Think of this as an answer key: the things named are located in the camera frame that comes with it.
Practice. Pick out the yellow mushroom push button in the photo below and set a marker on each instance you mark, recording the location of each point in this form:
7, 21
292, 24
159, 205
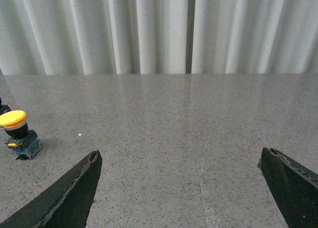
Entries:
22, 141

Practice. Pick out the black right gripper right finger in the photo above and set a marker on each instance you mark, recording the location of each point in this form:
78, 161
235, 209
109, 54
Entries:
293, 187

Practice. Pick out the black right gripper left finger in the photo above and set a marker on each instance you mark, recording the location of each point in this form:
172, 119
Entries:
64, 204

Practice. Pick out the blue black push button switch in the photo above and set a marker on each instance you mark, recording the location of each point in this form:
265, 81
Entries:
4, 108

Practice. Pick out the white pleated curtain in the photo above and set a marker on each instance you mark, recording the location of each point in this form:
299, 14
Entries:
90, 37

